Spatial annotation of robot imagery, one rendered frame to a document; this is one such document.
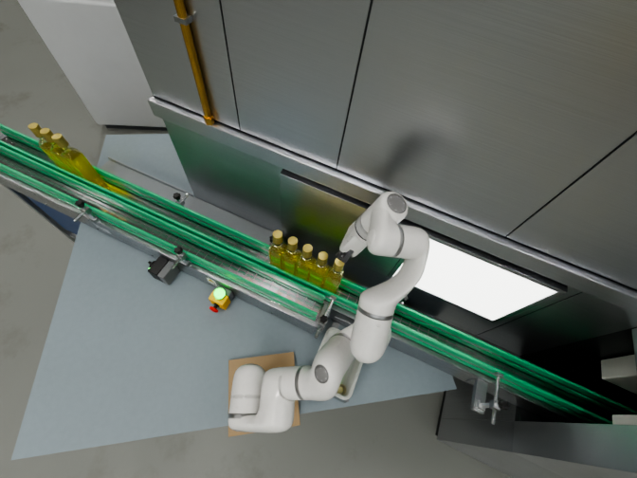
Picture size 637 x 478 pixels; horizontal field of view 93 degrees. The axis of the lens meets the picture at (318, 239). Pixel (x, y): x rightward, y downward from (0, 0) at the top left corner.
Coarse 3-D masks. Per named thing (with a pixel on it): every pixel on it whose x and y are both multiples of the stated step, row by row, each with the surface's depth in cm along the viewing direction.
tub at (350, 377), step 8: (336, 328) 121; (328, 336) 123; (320, 344) 117; (352, 368) 120; (360, 368) 114; (344, 376) 119; (352, 376) 116; (344, 384) 117; (352, 384) 111; (352, 392) 110
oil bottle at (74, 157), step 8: (56, 136) 115; (64, 144) 117; (64, 152) 120; (72, 152) 121; (80, 152) 123; (72, 160) 121; (80, 160) 124; (72, 168) 127; (80, 168) 126; (88, 168) 129; (80, 176) 131; (88, 176) 131; (96, 176) 134
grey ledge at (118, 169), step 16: (112, 160) 146; (128, 176) 143; (144, 176) 144; (160, 192) 140; (176, 192) 141; (192, 208) 138; (208, 208) 138; (224, 224) 135; (240, 224) 136; (256, 224) 137
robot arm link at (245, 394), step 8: (240, 368) 89; (248, 368) 88; (256, 368) 89; (240, 376) 87; (248, 376) 87; (256, 376) 88; (232, 384) 88; (240, 384) 86; (248, 384) 86; (256, 384) 86; (232, 392) 86; (240, 392) 85; (248, 392) 85; (256, 392) 86; (232, 400) 85; (240, 400) 84; (248, 400) 84; (256, 400) 85; (232, 408) 84; (240, 408) 83; (248, 408) 83; (256, 408) 84
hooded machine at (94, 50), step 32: (32, 0) 187; (64, 0) 188; (96, 0) 190; (64, 32) 203; (96, 32) 204; (64, 64) 221; (96, 64) 222; (128, 64) 223; (96, 96) 243; (128, 96) 245; (128, 128) 276; (160, 128) 278
